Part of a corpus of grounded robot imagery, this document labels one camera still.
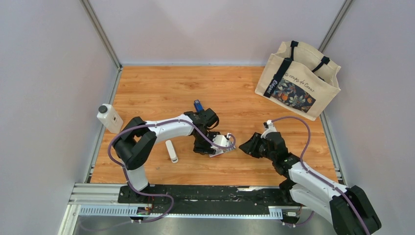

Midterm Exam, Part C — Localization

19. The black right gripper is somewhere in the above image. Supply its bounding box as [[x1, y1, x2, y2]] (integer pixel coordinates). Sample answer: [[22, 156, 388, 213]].
[[238, 132, 276, 162]]

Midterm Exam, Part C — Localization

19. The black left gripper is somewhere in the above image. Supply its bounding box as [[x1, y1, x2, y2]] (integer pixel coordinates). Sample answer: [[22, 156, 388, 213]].
[[193, 130, 221, 156]]

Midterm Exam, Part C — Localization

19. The blue stapler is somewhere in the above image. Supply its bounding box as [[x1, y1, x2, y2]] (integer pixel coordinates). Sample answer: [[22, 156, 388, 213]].
[[193, 99, 204, 112]]

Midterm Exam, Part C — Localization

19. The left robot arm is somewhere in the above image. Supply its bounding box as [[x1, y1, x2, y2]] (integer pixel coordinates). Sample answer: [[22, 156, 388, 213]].
[[110, 109, 229, 203]]

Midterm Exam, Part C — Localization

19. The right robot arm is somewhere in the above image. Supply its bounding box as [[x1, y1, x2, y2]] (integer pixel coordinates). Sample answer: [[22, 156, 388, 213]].
[[239, 132, 382, 235]]

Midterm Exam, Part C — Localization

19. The white red staple box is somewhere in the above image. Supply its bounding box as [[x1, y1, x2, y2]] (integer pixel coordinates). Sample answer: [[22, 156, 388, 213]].
[[209, 151, 228, 158]]

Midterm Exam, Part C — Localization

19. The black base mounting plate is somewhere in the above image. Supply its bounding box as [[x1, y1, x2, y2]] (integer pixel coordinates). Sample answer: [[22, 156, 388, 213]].
[[117, 185, 300, 215]]

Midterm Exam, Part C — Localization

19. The canvas floral tote bag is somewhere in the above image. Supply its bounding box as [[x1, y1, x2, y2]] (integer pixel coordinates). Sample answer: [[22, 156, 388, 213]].
[[254, 41, 341, 121]]

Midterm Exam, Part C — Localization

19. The white bottle black cap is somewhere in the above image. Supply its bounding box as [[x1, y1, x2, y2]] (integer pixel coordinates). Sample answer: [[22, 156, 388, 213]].
[[96, 104, 123, 134]]

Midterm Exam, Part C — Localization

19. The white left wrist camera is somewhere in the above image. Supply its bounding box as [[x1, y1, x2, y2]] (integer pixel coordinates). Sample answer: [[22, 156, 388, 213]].
[[211, 133, 235, 152]]

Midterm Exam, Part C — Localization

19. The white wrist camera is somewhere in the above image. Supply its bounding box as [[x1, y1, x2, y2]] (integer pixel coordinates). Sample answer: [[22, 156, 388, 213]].
[[211, 133, 235, 152], [261, 119, 277, 139]]

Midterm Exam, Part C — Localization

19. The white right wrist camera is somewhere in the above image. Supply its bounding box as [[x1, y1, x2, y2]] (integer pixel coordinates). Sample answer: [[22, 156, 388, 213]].
[[261, 119, 277, 139]]

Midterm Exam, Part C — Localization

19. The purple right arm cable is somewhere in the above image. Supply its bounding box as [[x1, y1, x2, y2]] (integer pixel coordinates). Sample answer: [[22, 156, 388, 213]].
[[271, 116, 372, 235]]

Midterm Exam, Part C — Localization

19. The aluminium frame rail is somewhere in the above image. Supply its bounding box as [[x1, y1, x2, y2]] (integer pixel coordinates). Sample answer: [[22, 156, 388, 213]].
[[69, 184, 307, 222]]

